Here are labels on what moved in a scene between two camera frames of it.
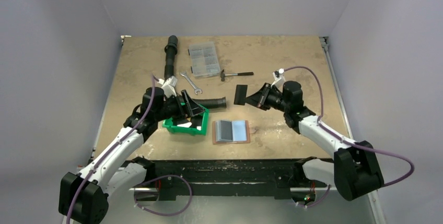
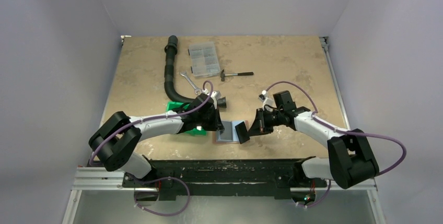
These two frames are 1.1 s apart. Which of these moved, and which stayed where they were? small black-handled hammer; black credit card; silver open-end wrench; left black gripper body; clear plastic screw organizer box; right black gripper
Moved: left black gripper body; black credit card; right black gripper
Stayed: clear plastic screw organizer box; small black-handled hammer; silver open-end wrench
